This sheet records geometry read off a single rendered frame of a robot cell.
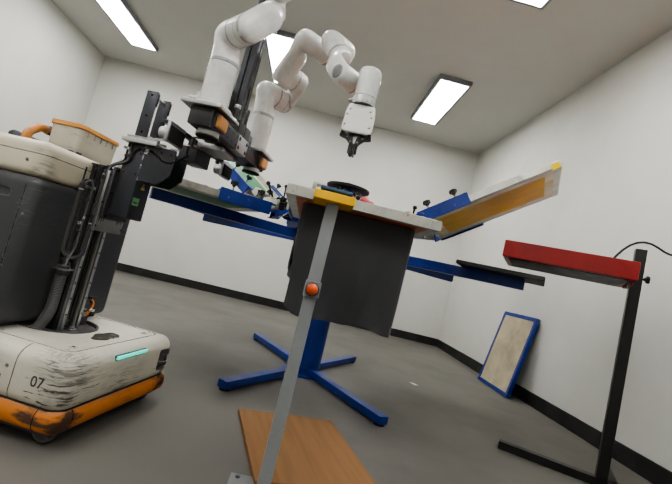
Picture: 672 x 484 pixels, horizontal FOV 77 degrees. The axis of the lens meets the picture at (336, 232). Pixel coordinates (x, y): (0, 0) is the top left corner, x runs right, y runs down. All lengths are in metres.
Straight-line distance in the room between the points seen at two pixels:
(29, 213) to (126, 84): 5.69
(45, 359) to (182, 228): 5.06
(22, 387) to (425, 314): 5.55
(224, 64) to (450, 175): 5.53
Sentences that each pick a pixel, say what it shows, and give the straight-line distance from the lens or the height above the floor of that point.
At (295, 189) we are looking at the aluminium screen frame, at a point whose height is 0.97.
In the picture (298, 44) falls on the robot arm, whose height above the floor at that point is 1.56.
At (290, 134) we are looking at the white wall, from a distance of 6.54.
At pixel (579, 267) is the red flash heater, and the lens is 2.43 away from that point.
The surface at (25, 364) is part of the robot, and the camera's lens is 1.62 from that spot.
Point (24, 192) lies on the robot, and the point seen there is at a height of 0.73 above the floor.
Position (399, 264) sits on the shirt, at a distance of 1.64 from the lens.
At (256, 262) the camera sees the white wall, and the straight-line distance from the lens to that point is 6.28.
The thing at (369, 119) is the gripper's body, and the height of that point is 1.23.
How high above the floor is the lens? 0.72
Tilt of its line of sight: 5 degrees up
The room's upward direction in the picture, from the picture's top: 14 degrees clockwise
